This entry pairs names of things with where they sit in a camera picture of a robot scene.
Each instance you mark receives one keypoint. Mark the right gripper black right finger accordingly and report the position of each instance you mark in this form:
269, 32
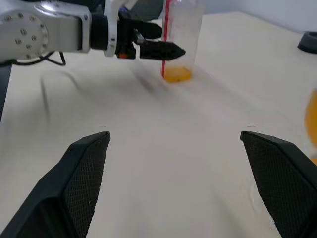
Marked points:
289, 188

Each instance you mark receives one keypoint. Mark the clear bottle with orange drink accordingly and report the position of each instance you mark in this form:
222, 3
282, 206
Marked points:
184, 37

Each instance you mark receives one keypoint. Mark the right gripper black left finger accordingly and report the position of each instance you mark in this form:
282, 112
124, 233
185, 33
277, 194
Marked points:
62, 193

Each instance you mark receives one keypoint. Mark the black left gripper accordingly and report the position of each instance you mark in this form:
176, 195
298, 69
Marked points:
127, 37

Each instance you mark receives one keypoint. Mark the black round tape roll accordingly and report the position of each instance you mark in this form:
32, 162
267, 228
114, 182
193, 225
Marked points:
309, 43

